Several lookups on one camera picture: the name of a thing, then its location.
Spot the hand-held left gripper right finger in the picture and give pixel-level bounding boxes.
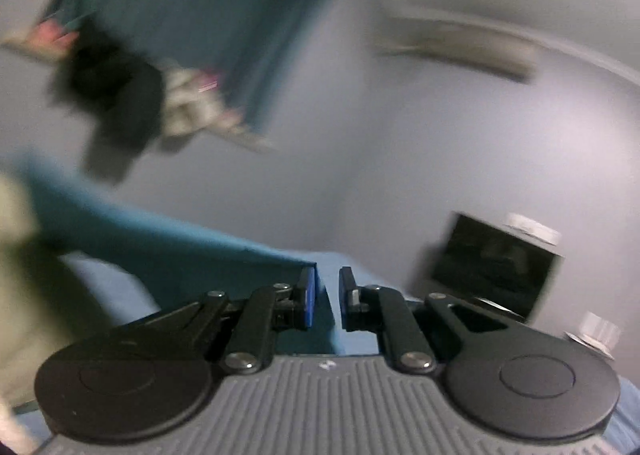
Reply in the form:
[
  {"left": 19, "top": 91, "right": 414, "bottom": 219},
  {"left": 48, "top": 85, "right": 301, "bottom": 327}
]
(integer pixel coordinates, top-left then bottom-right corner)
[{"left": 339, "top": 266, "right": 507, "bottom": 377}]

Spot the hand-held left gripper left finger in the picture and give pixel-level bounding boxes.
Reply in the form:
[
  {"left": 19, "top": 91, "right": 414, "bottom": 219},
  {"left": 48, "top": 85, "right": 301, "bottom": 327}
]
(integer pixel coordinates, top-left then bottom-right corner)
[{"left": 150, "top": 265, "right": 319, "bottom": 377}]

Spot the cream cloth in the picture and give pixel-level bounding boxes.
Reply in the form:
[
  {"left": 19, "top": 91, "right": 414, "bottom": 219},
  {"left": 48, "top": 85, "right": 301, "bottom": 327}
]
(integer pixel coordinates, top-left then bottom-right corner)
[{"left": 0, "top": 174, "right": 118, "bottom": 455}]

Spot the blue bed blanket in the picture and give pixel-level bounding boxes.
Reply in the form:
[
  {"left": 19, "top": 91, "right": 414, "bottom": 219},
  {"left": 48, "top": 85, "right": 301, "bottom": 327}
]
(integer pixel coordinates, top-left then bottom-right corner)
[{"left": 15, "top": 249, "right": 640, "bottom": 455}]

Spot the white router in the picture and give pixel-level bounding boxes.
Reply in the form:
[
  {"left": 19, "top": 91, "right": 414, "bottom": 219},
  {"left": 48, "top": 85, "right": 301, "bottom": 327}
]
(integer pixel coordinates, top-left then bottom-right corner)
[{"left": 575, "top": 311, "right": 623, "bottom": 351}]

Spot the floral patterned cloth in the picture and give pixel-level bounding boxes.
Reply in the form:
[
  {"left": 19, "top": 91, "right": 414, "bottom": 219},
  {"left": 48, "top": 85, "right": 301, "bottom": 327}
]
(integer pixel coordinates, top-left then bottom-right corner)
[{"left": 160, "top": 62, "right": 243, "bottom": 138}]

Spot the black wall television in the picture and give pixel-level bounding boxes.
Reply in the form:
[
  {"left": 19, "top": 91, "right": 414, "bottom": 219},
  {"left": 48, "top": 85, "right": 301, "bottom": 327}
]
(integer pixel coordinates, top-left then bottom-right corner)
[{"left": 430, "top": 211, "right": 563, "bottom": 322}]

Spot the white air conditioner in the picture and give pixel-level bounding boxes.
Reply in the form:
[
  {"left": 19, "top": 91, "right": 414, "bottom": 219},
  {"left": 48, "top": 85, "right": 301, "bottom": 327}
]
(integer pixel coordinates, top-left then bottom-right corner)
[{"left": 372, "top": 15, "right": 538, "bottom": 82}]

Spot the black hanging garment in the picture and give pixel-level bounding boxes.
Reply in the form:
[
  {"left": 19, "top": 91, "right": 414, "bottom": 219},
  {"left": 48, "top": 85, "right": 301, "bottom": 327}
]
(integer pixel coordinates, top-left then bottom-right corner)
[{"left": 50, "top": 17, "right": 166, "bottom": 183}]

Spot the teal curtain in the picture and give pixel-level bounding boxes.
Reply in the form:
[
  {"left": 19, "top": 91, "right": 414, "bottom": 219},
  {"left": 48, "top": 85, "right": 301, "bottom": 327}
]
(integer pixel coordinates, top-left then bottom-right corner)
[{"left": 42, "top": 0, "right": 351, "bottom": 136}]

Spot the small wall shelf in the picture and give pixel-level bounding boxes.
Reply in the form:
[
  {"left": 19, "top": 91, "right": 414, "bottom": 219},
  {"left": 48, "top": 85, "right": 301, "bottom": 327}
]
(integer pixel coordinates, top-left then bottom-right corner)
[{"left": 562, "top": 330, "right": 617, "bottom": 362}]

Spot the teal large garment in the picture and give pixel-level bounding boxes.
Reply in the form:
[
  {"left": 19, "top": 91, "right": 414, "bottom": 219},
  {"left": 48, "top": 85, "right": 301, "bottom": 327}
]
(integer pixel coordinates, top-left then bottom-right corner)
[{"left": 17, "top": 152, "right": 319, "bottom": 318}]

